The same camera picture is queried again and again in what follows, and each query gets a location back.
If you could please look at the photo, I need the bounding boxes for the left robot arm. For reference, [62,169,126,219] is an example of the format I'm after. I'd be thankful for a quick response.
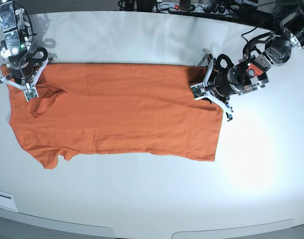
[206,8,304,99]

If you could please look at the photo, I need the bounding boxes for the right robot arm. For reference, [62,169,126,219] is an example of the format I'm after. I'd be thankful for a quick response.
[0,0,48,84]

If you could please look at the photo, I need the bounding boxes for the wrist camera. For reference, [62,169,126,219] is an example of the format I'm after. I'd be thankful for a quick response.
[23,87,39,102]
[190,83,207,101]

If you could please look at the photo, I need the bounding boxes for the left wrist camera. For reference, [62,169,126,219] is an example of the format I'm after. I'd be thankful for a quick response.
[190,83,207,101]

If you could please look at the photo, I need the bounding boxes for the orange T-shirt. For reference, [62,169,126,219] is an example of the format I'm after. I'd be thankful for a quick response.
[8,63,223,169]

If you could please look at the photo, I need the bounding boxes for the white power strip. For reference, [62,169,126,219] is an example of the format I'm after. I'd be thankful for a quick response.
[152,0,209,14]

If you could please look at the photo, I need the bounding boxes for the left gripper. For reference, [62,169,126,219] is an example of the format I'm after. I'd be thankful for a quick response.
[213,72,238,98]

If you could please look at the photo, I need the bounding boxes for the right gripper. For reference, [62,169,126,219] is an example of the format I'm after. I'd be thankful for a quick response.
[10,62,40,84]

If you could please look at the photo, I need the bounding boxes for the white label plate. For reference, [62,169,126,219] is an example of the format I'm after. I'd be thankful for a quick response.
[0,192,18,212]

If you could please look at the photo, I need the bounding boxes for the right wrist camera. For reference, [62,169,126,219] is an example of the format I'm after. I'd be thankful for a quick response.
[23,87,39,102]

